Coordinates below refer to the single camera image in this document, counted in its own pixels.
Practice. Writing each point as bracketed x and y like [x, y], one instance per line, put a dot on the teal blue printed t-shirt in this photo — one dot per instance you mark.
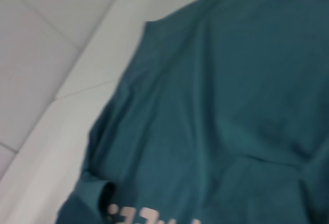
[218, 93]

